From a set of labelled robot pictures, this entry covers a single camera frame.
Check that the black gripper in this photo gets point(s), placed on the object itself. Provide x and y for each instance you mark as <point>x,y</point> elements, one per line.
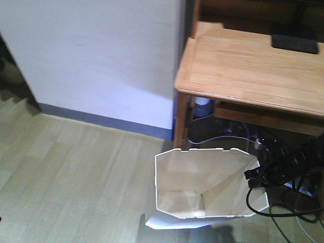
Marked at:
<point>280,167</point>

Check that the white plastic trash bin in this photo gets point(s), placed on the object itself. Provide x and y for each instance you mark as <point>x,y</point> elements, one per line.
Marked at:
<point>201,187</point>

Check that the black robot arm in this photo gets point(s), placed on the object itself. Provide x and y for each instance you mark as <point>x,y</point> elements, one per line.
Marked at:
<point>316,144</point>

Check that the white cylinder under desk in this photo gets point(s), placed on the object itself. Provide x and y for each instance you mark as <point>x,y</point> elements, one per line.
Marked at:
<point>202,107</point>

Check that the light wooden desk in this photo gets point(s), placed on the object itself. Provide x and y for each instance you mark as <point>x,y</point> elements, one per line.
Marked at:
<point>229,58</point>

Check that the black monitor with stand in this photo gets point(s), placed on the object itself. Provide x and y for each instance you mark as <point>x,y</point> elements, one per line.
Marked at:
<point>295,36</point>

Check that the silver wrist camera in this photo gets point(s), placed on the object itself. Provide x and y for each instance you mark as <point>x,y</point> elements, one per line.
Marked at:
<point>259,144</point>

